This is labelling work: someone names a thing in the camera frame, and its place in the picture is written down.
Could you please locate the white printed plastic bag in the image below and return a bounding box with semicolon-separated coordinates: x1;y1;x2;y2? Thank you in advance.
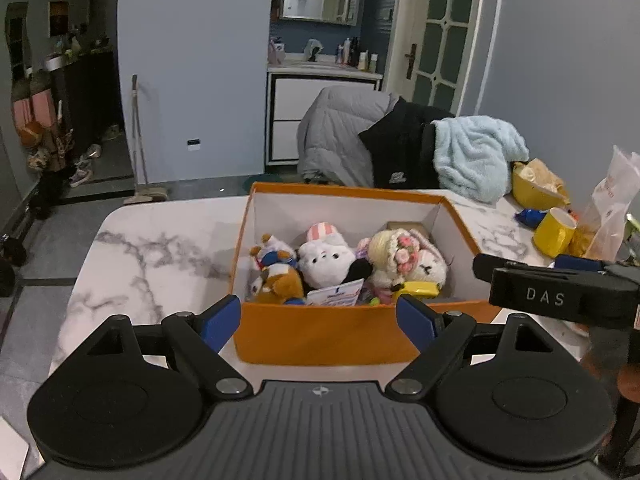
585;145;639;261

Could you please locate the yellow bowl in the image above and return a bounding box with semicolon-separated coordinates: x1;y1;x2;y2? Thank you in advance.
512;158;570;210

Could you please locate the white pink striped plush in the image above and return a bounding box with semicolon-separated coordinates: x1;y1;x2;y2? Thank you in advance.
297;222;373;289

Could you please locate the orange cardboard box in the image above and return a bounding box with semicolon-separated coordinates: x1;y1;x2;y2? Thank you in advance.
230;183;500;366

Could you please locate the cream crochet bunny plush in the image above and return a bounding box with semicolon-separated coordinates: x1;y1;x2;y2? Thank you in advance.
356;229;448;290

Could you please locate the grey quilted jacket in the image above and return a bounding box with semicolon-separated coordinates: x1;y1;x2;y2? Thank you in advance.
297;84;399;188

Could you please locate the blue wrapped snack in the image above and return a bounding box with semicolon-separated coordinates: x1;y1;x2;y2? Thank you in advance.
514;208;547;230

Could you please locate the small blue white packet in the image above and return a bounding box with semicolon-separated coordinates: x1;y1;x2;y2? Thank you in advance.
306;278;364;307

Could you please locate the white bathroom cabinet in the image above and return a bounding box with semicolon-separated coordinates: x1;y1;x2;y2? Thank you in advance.
265;61;383;167

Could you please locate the white glass panel door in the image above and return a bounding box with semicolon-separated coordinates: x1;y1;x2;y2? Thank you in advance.
383;0;501;116

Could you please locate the yellow mug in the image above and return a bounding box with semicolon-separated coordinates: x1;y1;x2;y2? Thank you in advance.
533;207;577;259

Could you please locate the light blue fleece towel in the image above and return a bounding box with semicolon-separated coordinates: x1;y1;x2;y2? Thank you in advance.
432;116;529;204

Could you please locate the black jacket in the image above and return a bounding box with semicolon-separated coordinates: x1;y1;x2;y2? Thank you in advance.
359;98;454;190

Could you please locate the broom with grey handle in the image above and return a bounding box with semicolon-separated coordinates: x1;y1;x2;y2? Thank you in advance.
124;74;168;206

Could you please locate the duck plush blue outfit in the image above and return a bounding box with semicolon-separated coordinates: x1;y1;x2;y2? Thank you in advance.
250;233;305;304

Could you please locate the yellow toy canister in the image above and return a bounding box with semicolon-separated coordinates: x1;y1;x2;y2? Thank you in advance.
392;281;440;302

